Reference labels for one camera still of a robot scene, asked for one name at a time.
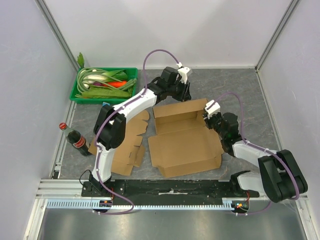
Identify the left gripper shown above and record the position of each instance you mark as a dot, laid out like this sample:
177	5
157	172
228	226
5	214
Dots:
185	95

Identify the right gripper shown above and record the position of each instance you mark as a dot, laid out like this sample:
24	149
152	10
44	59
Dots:
209	120

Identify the large cardboard box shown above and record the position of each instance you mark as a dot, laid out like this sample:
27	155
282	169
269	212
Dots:
183	144

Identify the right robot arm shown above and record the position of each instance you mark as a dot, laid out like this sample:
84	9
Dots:
279	177

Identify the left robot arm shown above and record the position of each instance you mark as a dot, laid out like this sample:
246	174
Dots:
111	124

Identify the small cardboard box blank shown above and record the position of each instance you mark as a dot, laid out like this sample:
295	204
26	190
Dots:
131	152

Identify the green asparagus bundle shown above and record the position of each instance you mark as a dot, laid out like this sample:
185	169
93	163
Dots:
128	84

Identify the orange toy carrot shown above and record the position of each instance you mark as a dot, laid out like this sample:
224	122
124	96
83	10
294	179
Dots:
116	84

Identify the green lettuce leaf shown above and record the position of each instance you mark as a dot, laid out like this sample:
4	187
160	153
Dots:
105	93

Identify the white toy radish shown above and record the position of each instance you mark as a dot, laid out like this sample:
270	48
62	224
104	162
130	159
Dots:
93	78

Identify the green long beans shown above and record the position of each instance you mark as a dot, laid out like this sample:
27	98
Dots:
85	72

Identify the dark soda bottle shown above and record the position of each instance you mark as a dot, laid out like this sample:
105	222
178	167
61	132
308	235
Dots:
75	138

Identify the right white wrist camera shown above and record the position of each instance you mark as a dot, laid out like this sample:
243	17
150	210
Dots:
212	107

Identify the slotted cable duct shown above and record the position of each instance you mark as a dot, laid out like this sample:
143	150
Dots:
98	204

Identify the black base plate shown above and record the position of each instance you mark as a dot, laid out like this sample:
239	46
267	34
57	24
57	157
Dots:
178	191

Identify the right aluminium frame post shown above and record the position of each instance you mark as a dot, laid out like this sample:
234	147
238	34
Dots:
293	4

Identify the aluminium frame post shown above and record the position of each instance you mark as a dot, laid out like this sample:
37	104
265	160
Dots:
293	4
42	5

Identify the left aluminium frame post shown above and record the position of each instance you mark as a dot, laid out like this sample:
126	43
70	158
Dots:
42	5

